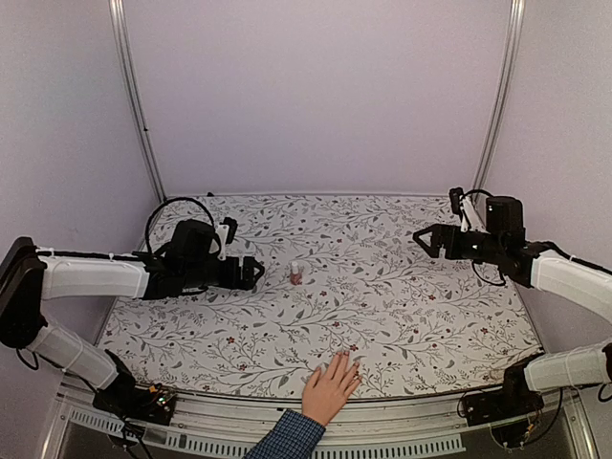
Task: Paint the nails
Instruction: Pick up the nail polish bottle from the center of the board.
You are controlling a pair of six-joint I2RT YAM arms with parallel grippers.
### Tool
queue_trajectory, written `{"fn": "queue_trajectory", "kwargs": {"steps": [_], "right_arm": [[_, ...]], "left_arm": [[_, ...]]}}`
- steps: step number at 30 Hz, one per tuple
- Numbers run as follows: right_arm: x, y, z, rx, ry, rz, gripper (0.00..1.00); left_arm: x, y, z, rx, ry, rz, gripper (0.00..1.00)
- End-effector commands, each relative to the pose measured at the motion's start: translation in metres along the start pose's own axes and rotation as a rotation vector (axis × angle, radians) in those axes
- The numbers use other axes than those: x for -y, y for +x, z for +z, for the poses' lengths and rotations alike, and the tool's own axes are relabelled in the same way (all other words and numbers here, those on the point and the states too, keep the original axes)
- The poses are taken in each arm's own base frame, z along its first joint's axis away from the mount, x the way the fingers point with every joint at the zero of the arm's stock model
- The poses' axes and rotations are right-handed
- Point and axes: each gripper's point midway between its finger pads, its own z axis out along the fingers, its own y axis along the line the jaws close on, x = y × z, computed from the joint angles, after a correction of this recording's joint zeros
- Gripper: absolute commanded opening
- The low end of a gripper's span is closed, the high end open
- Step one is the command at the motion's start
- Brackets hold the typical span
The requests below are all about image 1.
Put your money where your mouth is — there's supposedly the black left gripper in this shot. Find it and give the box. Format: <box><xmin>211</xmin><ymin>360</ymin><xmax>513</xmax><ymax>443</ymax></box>
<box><xmin>183</xmin><ymin>254</ymin><xmax>265</xmax><ymax>290</ymax></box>

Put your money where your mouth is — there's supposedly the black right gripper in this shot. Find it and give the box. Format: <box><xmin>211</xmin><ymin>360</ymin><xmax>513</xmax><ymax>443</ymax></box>
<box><xmin>413</xmin><ymin>224</ymin><xmax>505</xmax><ymax>265</ymax></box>

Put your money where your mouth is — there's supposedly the pink nail polish bottle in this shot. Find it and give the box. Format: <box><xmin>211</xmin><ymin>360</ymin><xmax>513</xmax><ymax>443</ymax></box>
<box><xmin>290</xmin><ymin>261</ymin><xmax>303</xmax><ymax>286</ymax></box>

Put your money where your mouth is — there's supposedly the blue checked sleeve forearm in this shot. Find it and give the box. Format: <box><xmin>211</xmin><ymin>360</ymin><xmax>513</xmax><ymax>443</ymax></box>
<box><xmin>244</xmin><ymin>410</ymin><xmax>326</xmax><ymax>459</ymax></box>

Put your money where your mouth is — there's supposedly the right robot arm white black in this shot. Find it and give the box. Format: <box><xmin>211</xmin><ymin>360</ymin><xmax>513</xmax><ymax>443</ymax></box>
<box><xmin>412</xmin><ymin>187</ymin><xmax>611</xmax><ymax>417</ymax></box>

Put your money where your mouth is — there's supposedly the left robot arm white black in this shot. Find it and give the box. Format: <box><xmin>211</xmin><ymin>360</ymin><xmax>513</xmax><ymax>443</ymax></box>
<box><xmin>1</xmin><ymin>218</ymin><xmax>265</xmax><ymax>415</ymax></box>

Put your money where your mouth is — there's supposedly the person's bare hand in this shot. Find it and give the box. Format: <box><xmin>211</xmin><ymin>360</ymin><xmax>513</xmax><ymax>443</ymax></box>
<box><xmin>301</xmin><ymin>351</ymin><xmax>361</xmax><ymax>426</ymax></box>

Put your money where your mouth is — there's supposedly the floral patterned table mat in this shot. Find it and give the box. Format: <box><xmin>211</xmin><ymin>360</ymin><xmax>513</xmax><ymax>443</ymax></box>
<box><xmin>99</xmin><ymin>196</ymin><xmax>541</xmax><ymax>399</ymax></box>

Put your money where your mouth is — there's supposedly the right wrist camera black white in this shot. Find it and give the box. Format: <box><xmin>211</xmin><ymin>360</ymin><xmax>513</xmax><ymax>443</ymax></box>
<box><xmin>448</xmin><ymin>187</ymin><xmax>485</xmax><ymax>232</ymax></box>

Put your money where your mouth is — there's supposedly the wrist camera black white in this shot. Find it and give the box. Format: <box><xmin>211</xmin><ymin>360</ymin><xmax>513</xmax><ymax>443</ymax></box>
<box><xmin>209</xmin><ymin>217</ymin><xmax>238</xmax><ymax>261</ymax></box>
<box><xmin>448</xmin><ymin>187</ymin><xmax>485</xmax><ymax>232</ymax></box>

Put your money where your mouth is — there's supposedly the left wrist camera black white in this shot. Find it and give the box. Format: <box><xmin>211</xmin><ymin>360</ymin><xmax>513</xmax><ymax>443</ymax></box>
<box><xmin>209</xmin><ymin>217</ymin><xmax>238</xmax><ymax>261</ymax></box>

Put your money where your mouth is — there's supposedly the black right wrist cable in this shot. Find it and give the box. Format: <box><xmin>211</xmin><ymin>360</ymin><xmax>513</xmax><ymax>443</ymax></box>
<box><xmin>463</xmin><ymin>188</ymin><xmax>509</xmax><ymax>288</ymax></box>

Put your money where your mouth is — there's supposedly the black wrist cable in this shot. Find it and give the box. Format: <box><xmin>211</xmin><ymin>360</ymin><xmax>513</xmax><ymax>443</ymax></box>
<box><xmin>143</xmin><ymin>196</ymin><xmax>216</xmax><ymax>257</ymax></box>
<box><xmin>463</xmin><ymin>188</ymin><xmax>509</xmax><ymax>288</ymax></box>

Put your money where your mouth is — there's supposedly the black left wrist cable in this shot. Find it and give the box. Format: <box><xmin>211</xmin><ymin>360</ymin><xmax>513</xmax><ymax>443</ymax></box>
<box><xmin>143</xmin><ymin>196</ymin><xmax>216</xmax><ymax>257</ymax></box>

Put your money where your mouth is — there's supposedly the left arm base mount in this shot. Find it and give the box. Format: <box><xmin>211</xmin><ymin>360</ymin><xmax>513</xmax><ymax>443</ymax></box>
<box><xmin>93</xmin><ymin>350</ymin><xmax>177</xmax><ymax>426</ymax></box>

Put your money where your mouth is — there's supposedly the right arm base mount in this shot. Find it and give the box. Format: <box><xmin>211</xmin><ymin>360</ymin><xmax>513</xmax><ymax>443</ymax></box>
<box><xmin>457</xmin><ymin>366</ymin><xmax>544</xmax><ymax>448</ymax></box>

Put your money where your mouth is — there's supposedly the front aluminium rail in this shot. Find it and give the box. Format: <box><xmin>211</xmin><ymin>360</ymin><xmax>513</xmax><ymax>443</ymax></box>
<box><xmin>41</xmin><ymin>381</ymin><xmax>603</xmax><ymax>458</ymax></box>

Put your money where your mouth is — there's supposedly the right aluminium frame post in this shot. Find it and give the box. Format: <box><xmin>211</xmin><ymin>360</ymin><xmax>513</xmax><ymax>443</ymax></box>
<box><xmin>472</xmin><ymin>0</ymin><xmax>526</xmax><ymax>188</ymax></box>

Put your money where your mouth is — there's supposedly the aluminium frame post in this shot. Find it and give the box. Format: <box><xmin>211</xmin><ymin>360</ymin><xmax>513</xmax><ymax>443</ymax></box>
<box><xmin>108</xmin><ymin>0</ymin><xmax>167</xmax><ymax>203</ymax></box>
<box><xmin>472</xmin><ymin>0</ymin><xmax>526</xmax><ymax>188</ymax></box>

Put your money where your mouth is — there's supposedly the left aluminium frame post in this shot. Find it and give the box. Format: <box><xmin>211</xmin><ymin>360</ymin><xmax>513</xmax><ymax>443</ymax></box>
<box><xmin>108</xmin><ymin>0</ymin><xmax>167</xmax><ymax>203</ymax></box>

